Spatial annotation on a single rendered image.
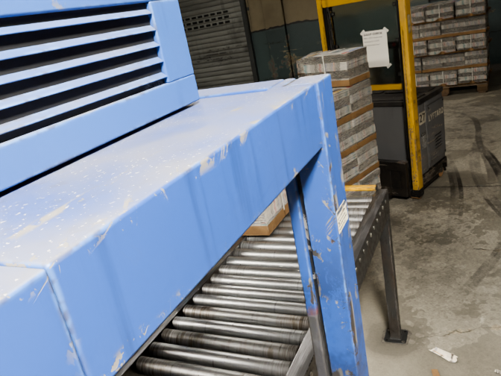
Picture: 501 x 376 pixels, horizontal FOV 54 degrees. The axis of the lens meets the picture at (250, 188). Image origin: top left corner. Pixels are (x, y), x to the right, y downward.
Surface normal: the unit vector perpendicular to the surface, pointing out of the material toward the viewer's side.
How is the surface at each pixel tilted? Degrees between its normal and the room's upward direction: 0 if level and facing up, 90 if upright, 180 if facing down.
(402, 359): 0
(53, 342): 90
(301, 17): 90
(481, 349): 0
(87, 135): 90
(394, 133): 90
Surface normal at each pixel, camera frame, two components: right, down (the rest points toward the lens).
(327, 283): -0.40, 0.38
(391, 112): -0.66, 0.36
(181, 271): 0.90, -0.02
